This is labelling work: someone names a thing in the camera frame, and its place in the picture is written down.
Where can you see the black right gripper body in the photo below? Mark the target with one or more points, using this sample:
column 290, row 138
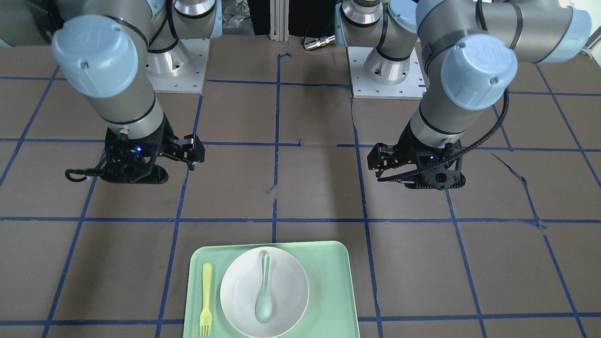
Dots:
column 165, row 142

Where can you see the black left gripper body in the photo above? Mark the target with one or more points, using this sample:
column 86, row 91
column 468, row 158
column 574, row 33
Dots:
column 403, row 151

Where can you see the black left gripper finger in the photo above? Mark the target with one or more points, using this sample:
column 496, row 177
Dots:
column 403, row 177

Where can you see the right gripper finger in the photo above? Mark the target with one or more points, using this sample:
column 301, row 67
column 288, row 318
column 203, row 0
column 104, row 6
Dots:
column 190, row 164

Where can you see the white round plate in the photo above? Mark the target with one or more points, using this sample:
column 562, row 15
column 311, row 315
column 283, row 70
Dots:
column 241, row 284

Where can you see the yellow plastic fork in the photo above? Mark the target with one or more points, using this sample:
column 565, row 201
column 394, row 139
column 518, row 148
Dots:
column 205, row 319

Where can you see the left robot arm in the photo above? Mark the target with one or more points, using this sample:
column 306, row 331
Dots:
column 470, row 53

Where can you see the light green tray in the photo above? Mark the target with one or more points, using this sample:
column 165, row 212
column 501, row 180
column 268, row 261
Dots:
column 331, row 311

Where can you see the green plastic spoon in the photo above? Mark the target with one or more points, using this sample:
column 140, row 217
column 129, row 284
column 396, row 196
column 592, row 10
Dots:
column 264, row 304

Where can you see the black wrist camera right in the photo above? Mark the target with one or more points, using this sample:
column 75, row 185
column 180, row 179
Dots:
column 125, row 164

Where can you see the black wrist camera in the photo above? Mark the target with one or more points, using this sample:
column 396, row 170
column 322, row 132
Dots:
column 125, row 164
column 446, row 176

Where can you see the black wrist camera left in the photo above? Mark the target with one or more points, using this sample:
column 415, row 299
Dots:
column 446, row 176

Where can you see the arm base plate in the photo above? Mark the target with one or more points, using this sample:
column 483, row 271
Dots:
column 375, row 77
column 180, row 70

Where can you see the aluminium frame post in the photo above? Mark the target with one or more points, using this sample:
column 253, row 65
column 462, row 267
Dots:
column 279, row 11

